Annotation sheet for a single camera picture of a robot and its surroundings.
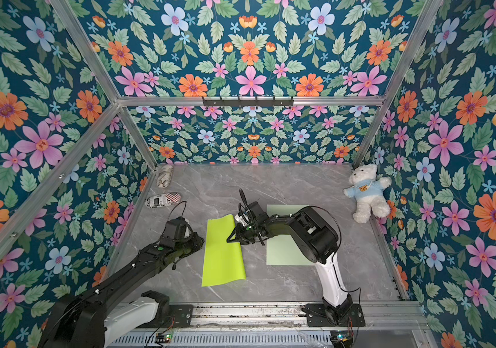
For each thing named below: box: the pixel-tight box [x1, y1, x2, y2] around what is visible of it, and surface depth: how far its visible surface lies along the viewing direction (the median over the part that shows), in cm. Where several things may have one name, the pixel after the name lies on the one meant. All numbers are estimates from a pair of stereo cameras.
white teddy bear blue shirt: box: [342, 163, 392, 225], surface depth 100 cm
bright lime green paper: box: [201, 213, 247, 288], surface depth 90 cm
